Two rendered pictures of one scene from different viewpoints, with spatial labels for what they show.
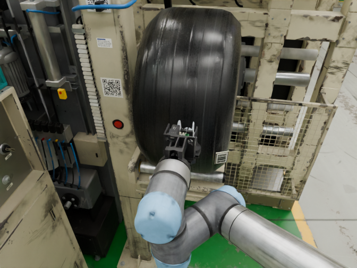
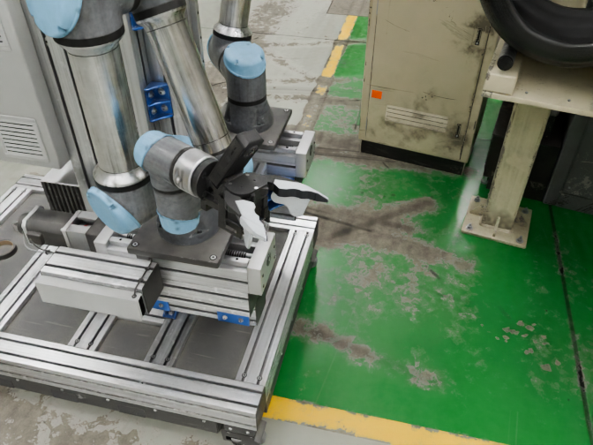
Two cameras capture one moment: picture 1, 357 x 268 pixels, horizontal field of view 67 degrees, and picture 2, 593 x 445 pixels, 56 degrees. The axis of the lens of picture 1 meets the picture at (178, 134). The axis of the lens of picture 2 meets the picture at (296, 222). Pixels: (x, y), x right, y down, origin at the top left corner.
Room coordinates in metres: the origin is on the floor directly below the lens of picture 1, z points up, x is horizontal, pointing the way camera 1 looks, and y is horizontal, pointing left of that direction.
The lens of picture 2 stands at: (0.49, -1.80, 1.60)
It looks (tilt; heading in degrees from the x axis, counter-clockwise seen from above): 41 degrees down; 103
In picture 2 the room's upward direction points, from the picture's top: straight up
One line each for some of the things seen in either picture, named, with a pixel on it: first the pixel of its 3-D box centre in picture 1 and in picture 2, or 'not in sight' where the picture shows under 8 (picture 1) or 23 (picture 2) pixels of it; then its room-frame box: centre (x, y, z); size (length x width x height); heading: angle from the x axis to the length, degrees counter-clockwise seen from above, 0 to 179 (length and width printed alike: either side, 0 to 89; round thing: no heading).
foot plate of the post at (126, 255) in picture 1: (143, 250); (498, 218); (0.93, 0.22, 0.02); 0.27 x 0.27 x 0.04; 80
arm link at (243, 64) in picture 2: not in sight; (244, 70); (0.00, -0.36, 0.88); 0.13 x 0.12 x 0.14; 127
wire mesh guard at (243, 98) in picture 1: (233, 149); not in sight; (1.19, -0.32, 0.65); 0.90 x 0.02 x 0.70; 80
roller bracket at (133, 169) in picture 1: (146, 144); not in sight; (0.93, 0.14, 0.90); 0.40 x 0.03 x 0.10; 170
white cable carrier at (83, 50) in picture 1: (95, 88); not in sight; (0.92, 0.31, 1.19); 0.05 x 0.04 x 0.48; 170
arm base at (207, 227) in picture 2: not in sight; (186, 208); (0.01, -0.86, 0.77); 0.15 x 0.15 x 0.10
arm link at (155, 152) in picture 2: not in sight; (168, 159); (0.08, -1.05, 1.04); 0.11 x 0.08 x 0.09; 154
